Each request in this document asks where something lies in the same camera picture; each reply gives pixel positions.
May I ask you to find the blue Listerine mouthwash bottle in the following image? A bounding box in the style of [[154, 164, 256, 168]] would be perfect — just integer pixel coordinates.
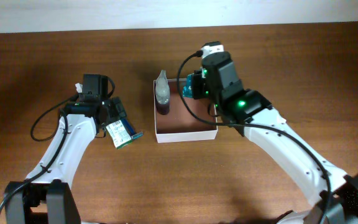
[[182, 74, 193, 98]]

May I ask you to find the blue disposable razor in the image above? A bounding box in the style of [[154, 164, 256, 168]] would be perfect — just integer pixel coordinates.
[[121, 118, 144, 140]]

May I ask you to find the green white soap bar pack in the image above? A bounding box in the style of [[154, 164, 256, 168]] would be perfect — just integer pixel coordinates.
[[106, 120, 132, 149]]

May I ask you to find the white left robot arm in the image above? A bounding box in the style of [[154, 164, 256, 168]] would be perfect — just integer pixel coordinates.
[[0, 74, 132, 224]]

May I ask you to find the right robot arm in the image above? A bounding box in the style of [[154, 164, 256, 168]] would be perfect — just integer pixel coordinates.
[[194, 49, 358, 224]]

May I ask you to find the pink cardboard box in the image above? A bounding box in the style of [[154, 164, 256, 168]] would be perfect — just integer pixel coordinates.
[[154, 78, 218, 143]]

